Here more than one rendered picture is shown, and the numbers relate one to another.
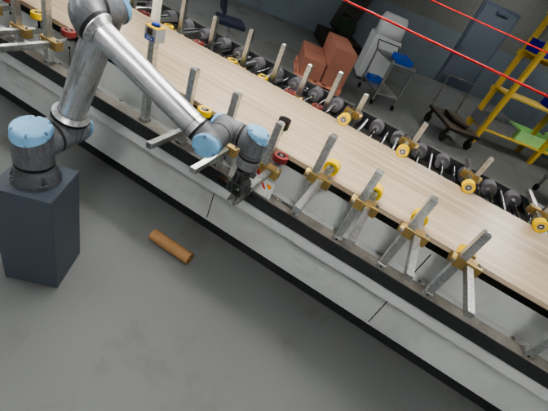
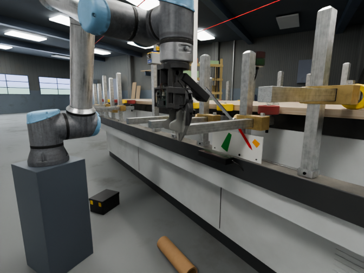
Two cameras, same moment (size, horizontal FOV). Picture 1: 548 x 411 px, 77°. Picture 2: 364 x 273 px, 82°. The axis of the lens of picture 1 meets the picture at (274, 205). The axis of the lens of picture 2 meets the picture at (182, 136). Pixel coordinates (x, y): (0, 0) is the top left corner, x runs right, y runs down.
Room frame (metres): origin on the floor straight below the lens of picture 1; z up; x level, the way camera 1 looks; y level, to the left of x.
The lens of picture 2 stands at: (0.73, -0.25, 0.94)
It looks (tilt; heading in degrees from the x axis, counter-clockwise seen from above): 11 degrees down; 43
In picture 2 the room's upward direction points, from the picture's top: straight up
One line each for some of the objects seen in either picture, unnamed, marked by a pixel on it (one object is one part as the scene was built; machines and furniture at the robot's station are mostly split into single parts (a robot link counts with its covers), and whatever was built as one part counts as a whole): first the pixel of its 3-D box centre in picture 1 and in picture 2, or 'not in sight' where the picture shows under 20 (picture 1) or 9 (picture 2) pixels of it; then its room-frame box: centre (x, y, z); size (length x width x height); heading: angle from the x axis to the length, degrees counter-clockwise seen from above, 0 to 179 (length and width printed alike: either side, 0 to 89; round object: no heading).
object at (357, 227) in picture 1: (364, 213); not in sight; (1.33, -0.39, 0.95); 0.50 x 0.04 x 0.04; 168
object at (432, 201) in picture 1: (404, 236); not in sight; (1.34, -0.60, 0.91); 0.03 x 0.03 x 0.48; 78
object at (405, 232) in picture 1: (413, 233); not in sight; (1.34, -0.63, 0.95); 0.13 x 0.06 x 0.05; 78
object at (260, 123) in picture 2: (267, 168); (250, 121); (1.50, 0.11, 0.85); 0.13 x 0.06 x 0.05; 78
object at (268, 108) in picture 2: (278, 163); (267, 118); (1.58, 0.07, 0.85); 0.08 x 0.08 x 0.11
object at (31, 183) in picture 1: (35, 169); (48, 152); (1.02, 1.00, 0.65); 0.19 x 0.19 x 0.10
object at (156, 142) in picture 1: (178, 133); (165, 118); (1.50, 0.60, 0.82); 0.43 x 0.03 x 0.04; 168
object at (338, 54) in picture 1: (322, 59); not in sight; (6.28, 0.27, 0.36); 1.22 x 0.87 x 0.72; 18
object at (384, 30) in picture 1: (380, 48); not in sight; (7.94, -0.66, 0.64); 0.65 x 0.58 x 1.28; 12
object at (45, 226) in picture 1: (41, 226); (55, 212); (1.02, 1.00, 0.30); 0.25 x 0.25 x 0.60; 13
